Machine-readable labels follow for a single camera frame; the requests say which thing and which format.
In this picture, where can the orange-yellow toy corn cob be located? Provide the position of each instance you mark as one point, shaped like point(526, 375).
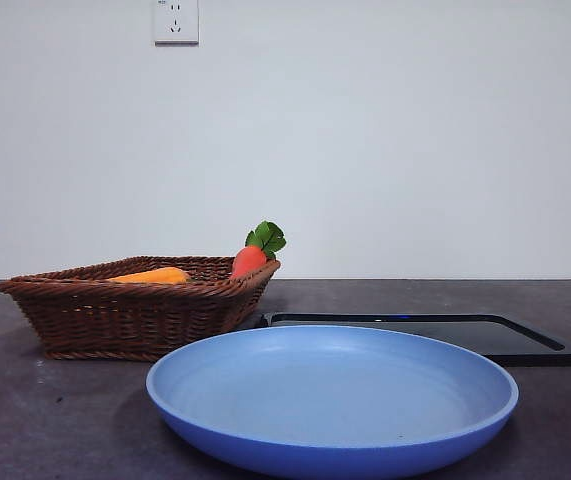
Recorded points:
point(155, 275)

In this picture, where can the blue round plate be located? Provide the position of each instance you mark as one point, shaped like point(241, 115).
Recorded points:
point(325, 395)

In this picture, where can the brown wicker basket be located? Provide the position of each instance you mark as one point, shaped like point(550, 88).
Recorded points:
point(130, 320)

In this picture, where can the orange toy carrot, green leaves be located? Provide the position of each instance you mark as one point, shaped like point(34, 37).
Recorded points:
point(250, 261)

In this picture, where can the black rectangular tray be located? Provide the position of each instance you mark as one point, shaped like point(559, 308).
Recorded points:
point(515, 345)

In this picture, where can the white wall power socket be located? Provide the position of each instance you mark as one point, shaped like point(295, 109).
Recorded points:
point(176, 22)

